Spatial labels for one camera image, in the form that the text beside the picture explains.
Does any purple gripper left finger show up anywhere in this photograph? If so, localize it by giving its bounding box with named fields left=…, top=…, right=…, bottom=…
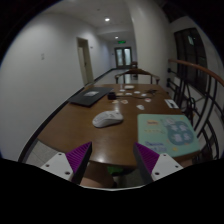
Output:
left=41, top=142, right=92, bottom=184

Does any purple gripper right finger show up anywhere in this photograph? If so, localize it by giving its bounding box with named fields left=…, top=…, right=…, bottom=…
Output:
left=133, top=143, right=182, bottom=185

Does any teal printed mouse pad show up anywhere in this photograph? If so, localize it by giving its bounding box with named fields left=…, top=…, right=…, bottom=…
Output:
left=137, top=114, right=200, bottom=158

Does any white computer mouse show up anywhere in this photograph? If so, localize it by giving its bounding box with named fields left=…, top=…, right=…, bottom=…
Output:
left=92, top=111, right=124, bottom=128

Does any white paper card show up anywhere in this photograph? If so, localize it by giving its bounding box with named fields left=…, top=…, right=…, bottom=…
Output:
left=164, top=99, right=179, bottom=109

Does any small white pink card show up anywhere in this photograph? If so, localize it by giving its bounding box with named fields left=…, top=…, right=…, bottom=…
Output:
left=145, top=98, right=151, bottom=103

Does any dark grey closed laptop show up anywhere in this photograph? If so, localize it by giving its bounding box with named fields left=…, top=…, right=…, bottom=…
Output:
left=68, top=87, right=111, bottom=107

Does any black power adapter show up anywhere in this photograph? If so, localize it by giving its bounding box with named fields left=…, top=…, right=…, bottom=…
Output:
left=107, top=92, right=117, bottom=100

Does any white round plate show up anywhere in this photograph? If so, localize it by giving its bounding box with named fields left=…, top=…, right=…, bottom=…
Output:
left=124, top=85, right=135, bottom=90

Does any wooden handrail with black railing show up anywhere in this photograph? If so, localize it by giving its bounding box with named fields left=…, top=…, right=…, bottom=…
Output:
left=167, top=59, right=224, bottom=162

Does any wooden chair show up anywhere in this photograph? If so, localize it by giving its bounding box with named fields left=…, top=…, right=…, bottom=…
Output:
left=114, top=68, right=160, bottom=85

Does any glass double door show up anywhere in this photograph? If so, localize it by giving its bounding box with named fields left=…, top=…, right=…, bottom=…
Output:
left=115, top=47, right=132, bottom=68

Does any beige side door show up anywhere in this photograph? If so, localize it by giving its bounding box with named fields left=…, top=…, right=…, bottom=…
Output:
left=77, top=38, right=94, bottom=85

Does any green exit sign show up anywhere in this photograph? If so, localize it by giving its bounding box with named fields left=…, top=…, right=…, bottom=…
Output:
left=118, top=40, right=126, bottom=44

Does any black cable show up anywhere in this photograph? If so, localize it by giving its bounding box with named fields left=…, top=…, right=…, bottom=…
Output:
left=115, top=89, right=159, bottom=100

